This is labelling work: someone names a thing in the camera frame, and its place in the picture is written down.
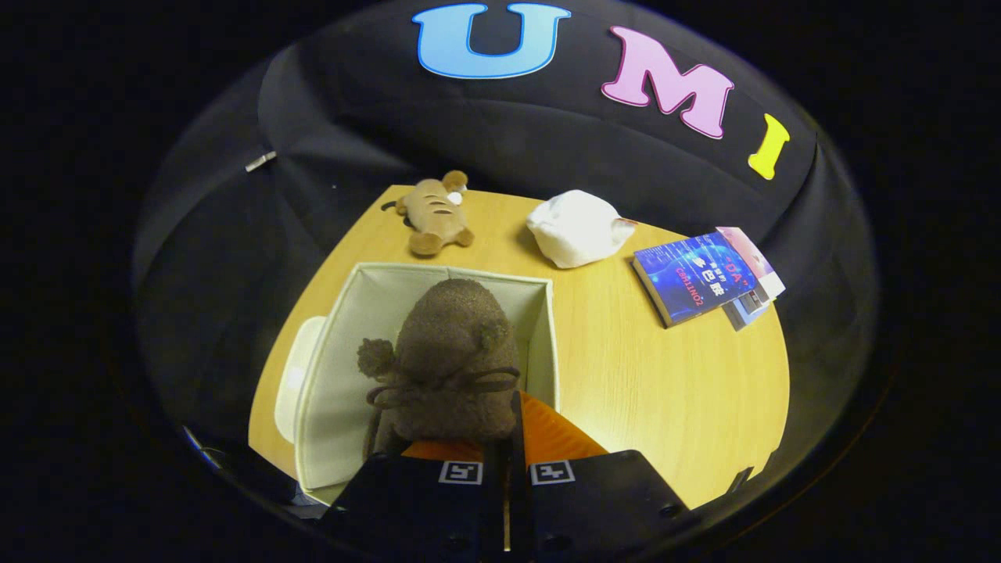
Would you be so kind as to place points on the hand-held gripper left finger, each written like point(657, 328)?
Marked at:
point(422, 508)

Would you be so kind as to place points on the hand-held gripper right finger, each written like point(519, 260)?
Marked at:
point(518, 438)

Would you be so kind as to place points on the grey fabric storage box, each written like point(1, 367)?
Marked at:
point(336, 391)

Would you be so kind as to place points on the blue book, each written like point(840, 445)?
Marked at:
point(692, 277)

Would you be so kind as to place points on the brown striped plush toy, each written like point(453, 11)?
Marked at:
point(434, 215)

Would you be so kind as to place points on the grey book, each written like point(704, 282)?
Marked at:
point(747, 313)

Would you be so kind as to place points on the pink book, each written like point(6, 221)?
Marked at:
point(751, 254)

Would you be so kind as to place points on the black backdrop cloth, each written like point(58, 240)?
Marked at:
point(235, 258)

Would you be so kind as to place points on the silver clip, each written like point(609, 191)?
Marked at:
point(260, 161)

